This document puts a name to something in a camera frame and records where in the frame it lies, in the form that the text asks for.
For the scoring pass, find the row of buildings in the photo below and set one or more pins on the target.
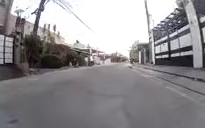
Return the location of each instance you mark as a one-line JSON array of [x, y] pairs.
[[63, 41]]

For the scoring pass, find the grey asphalt road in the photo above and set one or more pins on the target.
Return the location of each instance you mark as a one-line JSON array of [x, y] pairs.
[[90, 96]]

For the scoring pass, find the dark leaning utility pole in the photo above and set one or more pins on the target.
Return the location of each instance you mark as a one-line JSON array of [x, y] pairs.
[[38, 18]]

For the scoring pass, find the distant grey building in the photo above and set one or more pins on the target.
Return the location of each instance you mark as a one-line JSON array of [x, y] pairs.
[[140, 53]]

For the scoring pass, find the dark green bushes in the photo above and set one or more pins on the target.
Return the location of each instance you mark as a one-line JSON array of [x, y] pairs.
[[50, 60]]

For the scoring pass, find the building with white gate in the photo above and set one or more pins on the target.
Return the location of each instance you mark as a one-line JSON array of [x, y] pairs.
[[0, 46]]

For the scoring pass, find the concrete sidewalk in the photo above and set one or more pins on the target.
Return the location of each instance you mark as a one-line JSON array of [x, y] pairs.
[[190, 71]]

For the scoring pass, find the white panelled fence wall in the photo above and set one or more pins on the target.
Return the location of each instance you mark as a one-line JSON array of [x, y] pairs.
[[186, 41]]

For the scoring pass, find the concrete kerb and gutter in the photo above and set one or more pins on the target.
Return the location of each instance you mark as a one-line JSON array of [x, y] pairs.
[[176, 84]]

